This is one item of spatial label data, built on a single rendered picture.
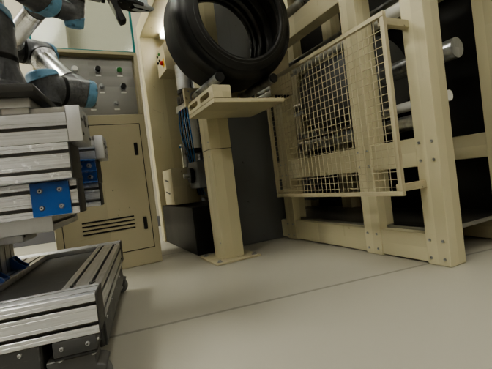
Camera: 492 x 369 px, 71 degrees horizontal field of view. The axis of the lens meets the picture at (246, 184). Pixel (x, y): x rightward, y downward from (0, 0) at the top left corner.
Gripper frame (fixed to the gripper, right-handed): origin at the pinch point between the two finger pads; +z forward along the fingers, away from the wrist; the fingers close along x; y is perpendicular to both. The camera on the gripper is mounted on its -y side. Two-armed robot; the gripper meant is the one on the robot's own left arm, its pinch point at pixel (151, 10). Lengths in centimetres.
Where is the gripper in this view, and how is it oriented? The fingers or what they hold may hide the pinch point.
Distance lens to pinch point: 175.3
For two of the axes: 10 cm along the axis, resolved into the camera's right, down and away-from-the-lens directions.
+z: 8.9, 0.2, 4.6
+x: -4.6, 0.2, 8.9
